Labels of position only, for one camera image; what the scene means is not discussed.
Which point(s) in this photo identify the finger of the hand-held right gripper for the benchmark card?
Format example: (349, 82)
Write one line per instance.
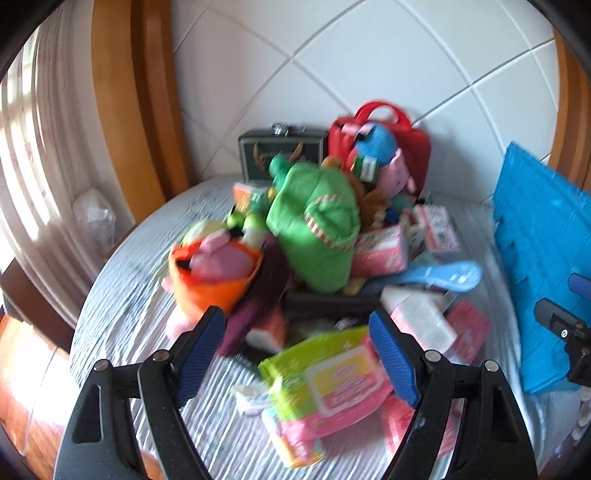
(581, 283)
(558, 318)

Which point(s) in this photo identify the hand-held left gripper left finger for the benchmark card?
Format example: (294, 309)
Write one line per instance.
(203, 350)

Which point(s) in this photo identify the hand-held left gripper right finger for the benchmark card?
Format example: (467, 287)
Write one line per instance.
(392, 355)

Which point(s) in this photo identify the blue plastic crate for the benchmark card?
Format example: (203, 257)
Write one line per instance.
(531, 258)

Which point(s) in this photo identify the green yellow wet wipes pack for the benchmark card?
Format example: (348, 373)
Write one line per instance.
(332, 378)

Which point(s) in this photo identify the pink white tissue pack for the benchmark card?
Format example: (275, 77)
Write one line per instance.
(420, 318)

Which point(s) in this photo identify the orange and pink plush toy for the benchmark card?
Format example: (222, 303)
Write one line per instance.
(212, 286)

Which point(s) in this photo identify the small white wrapper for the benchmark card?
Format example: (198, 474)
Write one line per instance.
(251, 399)

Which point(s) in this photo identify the dark purple cloth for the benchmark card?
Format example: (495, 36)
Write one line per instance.
(258, 295)

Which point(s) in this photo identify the black oblong case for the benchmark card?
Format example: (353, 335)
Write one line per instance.
(323, 302)

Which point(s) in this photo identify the light blue plastic scoop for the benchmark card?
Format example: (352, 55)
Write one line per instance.
(443, 277)

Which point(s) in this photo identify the pink white packet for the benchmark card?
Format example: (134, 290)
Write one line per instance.
(381, 251)

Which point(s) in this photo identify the pink box with barcode label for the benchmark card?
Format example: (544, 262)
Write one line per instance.
(436, 228)

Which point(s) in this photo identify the small green plush toy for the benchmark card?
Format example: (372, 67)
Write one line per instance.
(251, 224)

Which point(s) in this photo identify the brown plush toy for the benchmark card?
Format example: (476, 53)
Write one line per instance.
(376, 203)

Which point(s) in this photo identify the orange green box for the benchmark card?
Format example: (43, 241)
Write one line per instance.
(244, 194)

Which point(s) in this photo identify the clear plastic bag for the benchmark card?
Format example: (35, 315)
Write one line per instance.
(94, 217)

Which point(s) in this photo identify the pink pig plush toy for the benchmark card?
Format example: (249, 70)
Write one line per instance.
(395, 173)

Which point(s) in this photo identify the red carry case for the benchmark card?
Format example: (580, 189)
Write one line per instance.
(415, 152)

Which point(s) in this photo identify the dark tin box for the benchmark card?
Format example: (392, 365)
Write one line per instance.
(258, 152)

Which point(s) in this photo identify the blue plush toy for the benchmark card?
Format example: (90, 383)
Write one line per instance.
(376, 143)

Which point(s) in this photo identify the white curtain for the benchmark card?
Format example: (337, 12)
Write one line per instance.
(46, 161)

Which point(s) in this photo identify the wooden headboard frame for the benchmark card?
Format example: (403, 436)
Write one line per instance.
(120, 92)

